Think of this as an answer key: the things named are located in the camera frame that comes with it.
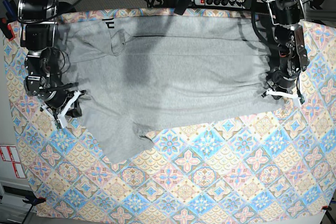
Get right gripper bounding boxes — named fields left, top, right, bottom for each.
left=39, top=83, right=82, bottom=118

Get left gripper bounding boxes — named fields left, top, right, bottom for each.
left=265, top=70, right=298, bottom=100

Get grey T-shirt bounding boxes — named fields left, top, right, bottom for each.
left=55, top=16, right=284, bottom=163

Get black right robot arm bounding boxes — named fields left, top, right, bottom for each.
left=17, top=0, right=85, bottom=120

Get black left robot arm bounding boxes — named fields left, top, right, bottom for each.
left=251, top=0, right=310, bottom=105

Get patterned tile tablecloth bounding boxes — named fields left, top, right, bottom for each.
left=1, top=8, right=335, bottom=223

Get red white labels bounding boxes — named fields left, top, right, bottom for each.
left=1, top=145, right=26, bottom=179

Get orange black clamp upper left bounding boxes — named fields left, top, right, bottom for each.
left=0, top=18, right=15, bottom=41

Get orange black clamp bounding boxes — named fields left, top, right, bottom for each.
left=23, top=196, right=46, bottom=206
left=322, top=206, right=332, bottom=211
left=0, top=18, right=15, bottom=41

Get white power strip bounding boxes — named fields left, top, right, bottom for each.
left=194, top=0, right=243, bottom=8

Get orange black clamp lower left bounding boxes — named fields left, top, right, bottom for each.
left=23, top=196, right=46, bottom=206

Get orange black clamp lower right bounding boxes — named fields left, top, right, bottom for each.
left=322, top=206, right=332, bottom=211

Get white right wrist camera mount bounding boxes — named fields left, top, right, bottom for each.
left=42, top=90, right=86, bottom=130

